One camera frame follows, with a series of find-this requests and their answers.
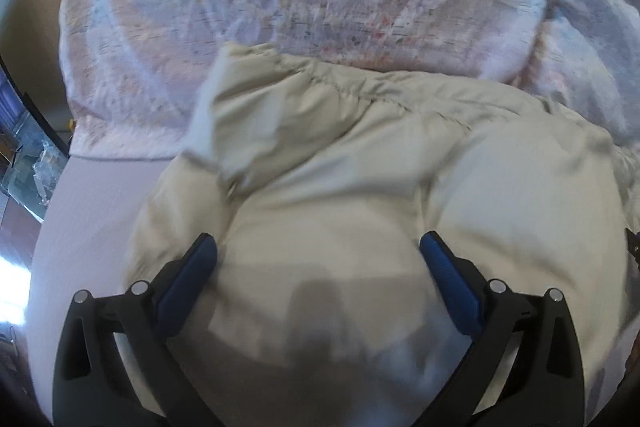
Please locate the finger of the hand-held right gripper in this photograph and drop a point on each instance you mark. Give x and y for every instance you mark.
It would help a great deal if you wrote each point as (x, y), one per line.
(634, 247)

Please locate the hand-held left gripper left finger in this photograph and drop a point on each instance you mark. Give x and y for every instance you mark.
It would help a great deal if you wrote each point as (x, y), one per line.
(187, 279)

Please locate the cream puffer jacket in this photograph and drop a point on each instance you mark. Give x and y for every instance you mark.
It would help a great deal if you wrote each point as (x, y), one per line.
(375, 187)

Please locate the bed with purple sheet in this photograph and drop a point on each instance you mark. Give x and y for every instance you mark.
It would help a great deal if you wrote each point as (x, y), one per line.
(75, 237)

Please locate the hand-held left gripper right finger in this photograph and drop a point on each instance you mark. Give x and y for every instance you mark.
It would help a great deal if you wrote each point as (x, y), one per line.
(450, 279)

